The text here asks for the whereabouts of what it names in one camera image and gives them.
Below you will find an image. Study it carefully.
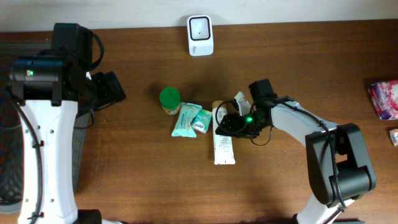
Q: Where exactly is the white tube with cork cap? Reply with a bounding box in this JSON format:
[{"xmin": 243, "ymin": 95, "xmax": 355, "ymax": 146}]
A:
[{"xmin": 212, "ymin": 100, "xmax": 236, "ymax": 165}]

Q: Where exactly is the small teal gum pack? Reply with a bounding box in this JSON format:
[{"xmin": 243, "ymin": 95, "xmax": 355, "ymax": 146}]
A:
[{"xmin": 192, "ymin": 109, "xmax": 212, "ymax": 134}]

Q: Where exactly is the teal wipes packet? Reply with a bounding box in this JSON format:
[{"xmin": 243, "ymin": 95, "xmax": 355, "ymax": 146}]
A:
[{"xmin": 171, "ymin": 102, "xmax": 202, "ymax": 138}]

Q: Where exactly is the green bottle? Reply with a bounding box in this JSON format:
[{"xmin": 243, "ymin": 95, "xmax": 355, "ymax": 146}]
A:
[{"xmin": 159, "ymin": 87, "xmax": 181, "ymax": 115}]

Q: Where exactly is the red purple tissue pack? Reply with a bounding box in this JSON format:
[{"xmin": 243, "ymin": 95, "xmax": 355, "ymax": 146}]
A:
[{"xmin": 368, "ymin": 80, "xmax": 397, "ymax": 120}]

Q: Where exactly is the orange snack packet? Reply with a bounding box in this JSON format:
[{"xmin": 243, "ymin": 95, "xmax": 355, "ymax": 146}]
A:
[{"xmin": 389, "ymin": 128, "xmax": 398, "ymax": 146}]

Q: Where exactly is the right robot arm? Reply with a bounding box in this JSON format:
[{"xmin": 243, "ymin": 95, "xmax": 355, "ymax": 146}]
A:
[{"xmin": 213, "ymin": 79, "xmax": 376, "ymax": 223}]

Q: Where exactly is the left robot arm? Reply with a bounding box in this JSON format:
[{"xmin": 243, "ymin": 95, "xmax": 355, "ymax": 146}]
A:
[{"xmin": 8, "ymin": 23, "xmax": 126, "ymax": 223}]

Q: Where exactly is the white barcode scanner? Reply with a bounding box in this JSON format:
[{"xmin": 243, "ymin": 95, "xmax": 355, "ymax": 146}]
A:
[{"xmin": 187, "ymin": 15, "xmax": 214, "ymax": 57}]

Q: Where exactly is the left black cable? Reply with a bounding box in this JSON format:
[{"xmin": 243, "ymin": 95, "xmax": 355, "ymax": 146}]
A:
[{"xmin": 6, "ymin": 30, "xmax": 106, "ymax": 224}]

